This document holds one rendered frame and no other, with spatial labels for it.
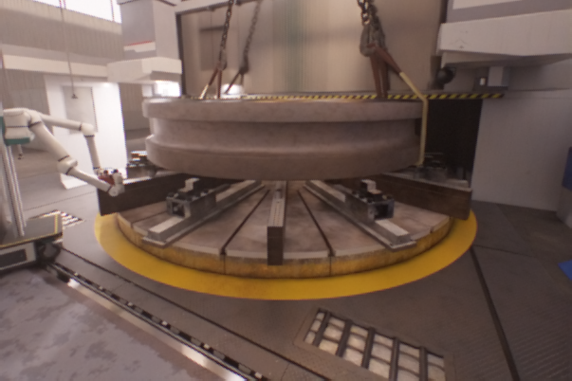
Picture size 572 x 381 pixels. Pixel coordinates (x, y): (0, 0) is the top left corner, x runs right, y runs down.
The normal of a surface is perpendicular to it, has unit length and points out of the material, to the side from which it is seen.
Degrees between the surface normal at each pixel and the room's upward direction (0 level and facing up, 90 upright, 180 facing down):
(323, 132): 90
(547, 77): 90
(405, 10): 90
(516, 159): 90
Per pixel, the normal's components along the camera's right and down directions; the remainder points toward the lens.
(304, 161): 0.10, 0.18
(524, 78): -0.45, 0.17
